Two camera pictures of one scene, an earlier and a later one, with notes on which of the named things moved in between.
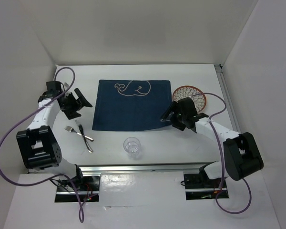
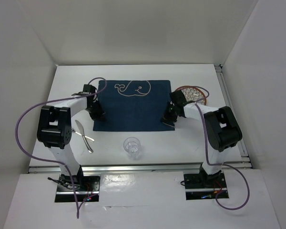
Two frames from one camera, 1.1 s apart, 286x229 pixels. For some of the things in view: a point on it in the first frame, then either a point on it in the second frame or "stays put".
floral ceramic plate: (196, 94) stays put
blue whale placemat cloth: (121, 104) stays put
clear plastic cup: (132, 146) stays put
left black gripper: (78, 103) to (99, 115)
